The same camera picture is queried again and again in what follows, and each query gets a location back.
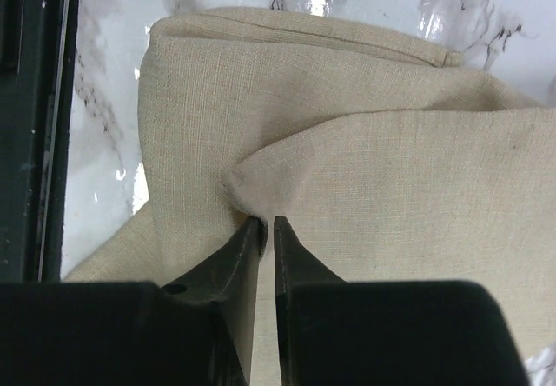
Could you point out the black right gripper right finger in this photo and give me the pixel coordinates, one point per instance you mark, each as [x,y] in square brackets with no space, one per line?
[335,332]

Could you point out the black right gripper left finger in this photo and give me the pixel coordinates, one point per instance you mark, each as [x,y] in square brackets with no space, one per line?
[195,330]

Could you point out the beige linen napkin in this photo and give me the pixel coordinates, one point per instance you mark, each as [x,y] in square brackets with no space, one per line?
[391,161]

